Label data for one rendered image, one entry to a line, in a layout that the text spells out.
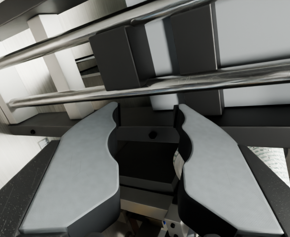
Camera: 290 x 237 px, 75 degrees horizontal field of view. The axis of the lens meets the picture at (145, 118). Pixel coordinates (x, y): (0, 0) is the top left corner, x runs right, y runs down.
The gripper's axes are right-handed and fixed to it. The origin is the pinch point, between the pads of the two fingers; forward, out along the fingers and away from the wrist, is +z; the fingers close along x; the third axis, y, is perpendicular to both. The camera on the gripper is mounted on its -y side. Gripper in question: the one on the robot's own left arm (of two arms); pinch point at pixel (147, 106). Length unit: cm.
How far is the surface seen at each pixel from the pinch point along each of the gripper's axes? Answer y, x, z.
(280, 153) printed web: 24.3, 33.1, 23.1
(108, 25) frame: -3.7, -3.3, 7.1
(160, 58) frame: -1.1, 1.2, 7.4
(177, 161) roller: 19.9, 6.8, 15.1
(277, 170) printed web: 23.4, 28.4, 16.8
